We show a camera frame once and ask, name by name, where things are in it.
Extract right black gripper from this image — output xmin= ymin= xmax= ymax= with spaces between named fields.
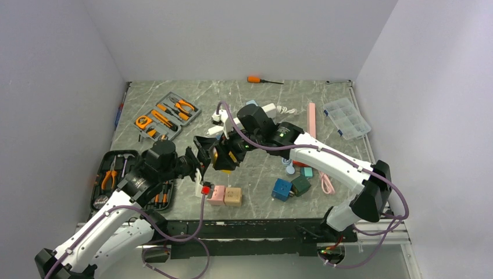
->
xmin=215 ymin=122 xmax=263 ymax=170

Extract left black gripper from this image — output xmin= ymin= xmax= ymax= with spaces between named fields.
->
xmin=160 ymin=136 xmax=216 ymax=184

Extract yellow cube socket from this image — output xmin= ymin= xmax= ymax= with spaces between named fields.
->
xmin=210 ymin=147 xmax=219 ymax=164

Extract white power strip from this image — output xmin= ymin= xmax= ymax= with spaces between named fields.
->
xmin=208 ymin=102 xmax=278 ymax=137

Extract light blue power strip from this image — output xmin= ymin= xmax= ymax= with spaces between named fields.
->
xmin=245 ymin=100 xmax=258 ymax=106

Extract grey tool tray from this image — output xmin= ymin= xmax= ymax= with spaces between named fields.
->
xmin=133 ymin=91 xmax=202 ymax=142

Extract light blue cable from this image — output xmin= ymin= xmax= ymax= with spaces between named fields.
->
xmin=281 ymin=156 xmax=296 ymax=176

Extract pink cube socket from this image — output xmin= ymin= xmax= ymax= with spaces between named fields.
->
xmin=206 ymin=185 xmax=226 ymax=206

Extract pink power strip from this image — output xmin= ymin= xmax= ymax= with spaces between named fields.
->
xmin=307 ymin=102 xmax=316 ymax=138

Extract tan cube socket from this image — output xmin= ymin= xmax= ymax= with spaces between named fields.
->
xmin=224 ymin=187 xmax=242 ymax=207

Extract blue cube adapter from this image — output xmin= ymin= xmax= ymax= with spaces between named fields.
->
xmin=271 ymin=178 xmax=292 ymax=202

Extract teal plug adapter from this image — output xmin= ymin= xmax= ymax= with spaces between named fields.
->
xmin=300 ymin=167 xmax=314 ymax=179

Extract green cube adapter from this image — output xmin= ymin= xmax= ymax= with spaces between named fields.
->
xmin=291 ymin=175 xmax=311 ymax=197

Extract black tool case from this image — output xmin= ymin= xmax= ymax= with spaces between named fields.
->
xmin=90 ymin=149 xmax=175 ymax=213

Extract clear plastic organizer box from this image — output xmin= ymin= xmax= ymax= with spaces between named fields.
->
xmin=323 ymin=98 xmax=371 ymax=140

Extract red cube socket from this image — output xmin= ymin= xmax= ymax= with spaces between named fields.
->
xmin=293 ymin=161 xmax=309 ymax=167

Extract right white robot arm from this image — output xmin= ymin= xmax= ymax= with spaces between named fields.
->
xmin=209 ymin=102 xmax=391 ymax=241

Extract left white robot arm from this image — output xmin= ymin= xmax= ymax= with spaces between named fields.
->
xmin=35 ymin=137 xmax=216 ymax=278

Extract steel hammer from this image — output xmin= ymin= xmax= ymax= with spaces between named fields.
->
xmin=118 ymin=153 xmax=134 ymax=178

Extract blue red pen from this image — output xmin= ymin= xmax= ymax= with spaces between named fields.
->
xmin=114 ymin=92 xmax=127 ymax=128

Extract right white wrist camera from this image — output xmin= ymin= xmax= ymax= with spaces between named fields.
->
xmin=208 ymin=109 xmax=235 ymax=138

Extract orange handled screwdriver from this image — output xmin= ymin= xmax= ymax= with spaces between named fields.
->
xmin=247 ymin=76 xmax=283 ymax=85

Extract pink coiled cable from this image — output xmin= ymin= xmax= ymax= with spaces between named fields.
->
xmin=319 ymin=171 xmax=335 ymax=195

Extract orange handled pliers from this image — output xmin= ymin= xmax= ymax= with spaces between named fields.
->
xmin=101 ymin=156 xmax=117 ymax=191

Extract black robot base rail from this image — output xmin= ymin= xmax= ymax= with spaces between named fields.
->
xmin=165 ymin=218 xmax=358 ymax=256

